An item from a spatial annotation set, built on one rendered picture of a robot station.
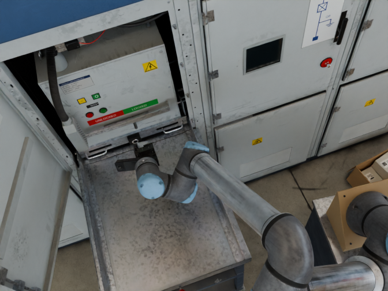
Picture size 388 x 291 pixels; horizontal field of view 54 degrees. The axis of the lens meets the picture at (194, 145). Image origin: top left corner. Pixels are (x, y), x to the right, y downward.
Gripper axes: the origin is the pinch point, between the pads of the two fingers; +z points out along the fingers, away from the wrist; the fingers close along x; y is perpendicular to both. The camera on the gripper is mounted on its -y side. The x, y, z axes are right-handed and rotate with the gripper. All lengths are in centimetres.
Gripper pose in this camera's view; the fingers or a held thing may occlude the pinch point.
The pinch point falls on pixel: (136, 145)
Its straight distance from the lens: 169.7
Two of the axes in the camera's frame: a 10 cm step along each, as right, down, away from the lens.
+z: -2.2, -4.3, 8.7
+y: 9.4, -3.2, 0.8
